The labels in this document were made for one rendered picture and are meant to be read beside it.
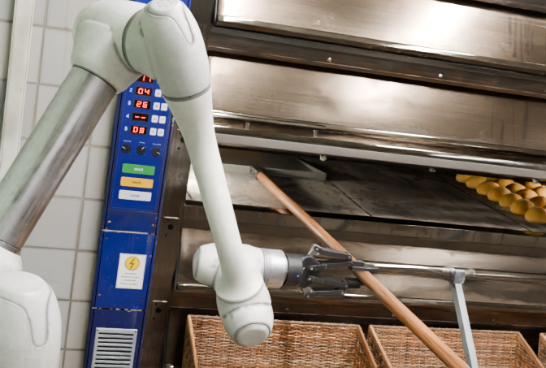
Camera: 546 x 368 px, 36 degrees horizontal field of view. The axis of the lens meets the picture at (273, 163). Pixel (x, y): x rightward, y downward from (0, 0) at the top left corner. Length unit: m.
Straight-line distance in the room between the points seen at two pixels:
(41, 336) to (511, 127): 1.71
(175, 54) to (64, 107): 0.25
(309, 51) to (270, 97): 0.17
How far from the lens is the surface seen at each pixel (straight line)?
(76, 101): 1.66
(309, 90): 2.43
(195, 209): 2.43
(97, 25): 1.69
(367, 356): 2.57
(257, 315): 1.72
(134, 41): 1.62
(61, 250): 2.43
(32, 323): 1.47
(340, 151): 2.33
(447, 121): 2.60
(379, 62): 2.49
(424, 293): 2.73
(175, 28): 1.56
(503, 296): 2.88
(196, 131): 1.67
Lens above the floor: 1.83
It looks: 12 degrees down
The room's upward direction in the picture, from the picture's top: 10 degrees clockwise
